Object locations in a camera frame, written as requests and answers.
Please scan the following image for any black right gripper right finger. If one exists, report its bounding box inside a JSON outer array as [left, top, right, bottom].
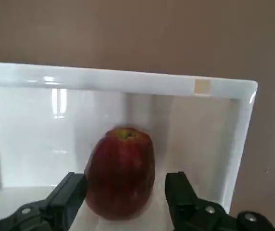
[[164, 171, 275, 231]]

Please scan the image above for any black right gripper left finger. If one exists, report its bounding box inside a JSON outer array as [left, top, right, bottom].
[[0, 171, 89, 231]]

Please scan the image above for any red apple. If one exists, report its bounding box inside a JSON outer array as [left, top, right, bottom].
[[84, 127, 155, 221]]

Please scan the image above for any white plastic box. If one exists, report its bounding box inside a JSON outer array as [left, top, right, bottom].
[[0, 61, 259, 231]]

